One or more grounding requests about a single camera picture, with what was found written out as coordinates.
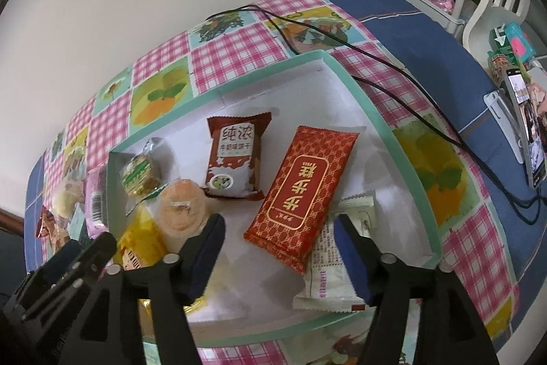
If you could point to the white phone stand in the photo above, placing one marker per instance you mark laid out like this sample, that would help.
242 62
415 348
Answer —
498 104

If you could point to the brown milk biscuit packet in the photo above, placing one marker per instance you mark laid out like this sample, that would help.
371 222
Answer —
235 155

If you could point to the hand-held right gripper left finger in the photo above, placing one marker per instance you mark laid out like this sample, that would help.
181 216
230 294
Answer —
205 254

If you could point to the green small box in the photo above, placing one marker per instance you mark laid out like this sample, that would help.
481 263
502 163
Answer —
498 42

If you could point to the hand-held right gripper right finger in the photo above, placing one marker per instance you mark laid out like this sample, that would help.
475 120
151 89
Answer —
352 258

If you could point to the pink trinket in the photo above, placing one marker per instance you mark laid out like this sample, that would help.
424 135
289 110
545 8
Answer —
445 3

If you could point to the pale white snack packet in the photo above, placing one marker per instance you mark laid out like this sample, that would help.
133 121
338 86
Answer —
329 275

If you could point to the brown wooden frame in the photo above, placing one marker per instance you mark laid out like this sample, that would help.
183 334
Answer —
8 221

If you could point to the smartphone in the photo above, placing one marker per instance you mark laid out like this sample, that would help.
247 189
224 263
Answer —
527 125

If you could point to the red gold patterned packet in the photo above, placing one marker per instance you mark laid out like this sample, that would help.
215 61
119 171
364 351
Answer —
299 194

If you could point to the green white cake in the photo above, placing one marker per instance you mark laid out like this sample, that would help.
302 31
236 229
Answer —
136 172

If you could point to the red cartoon snack packet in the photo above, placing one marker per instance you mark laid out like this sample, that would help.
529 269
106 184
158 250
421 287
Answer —
45 226

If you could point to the teal shallow cardboard box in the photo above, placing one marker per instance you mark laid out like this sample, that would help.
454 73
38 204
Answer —
299 100

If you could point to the orange jelly cup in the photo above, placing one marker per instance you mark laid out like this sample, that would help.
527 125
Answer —
181 211

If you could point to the round pastry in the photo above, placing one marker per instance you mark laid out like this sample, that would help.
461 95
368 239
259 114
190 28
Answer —
68 194

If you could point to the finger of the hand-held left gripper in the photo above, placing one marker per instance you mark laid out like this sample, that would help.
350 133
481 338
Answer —
92 260
62 258

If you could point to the pink snack packet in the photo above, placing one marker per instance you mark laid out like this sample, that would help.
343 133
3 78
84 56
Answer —
96 202

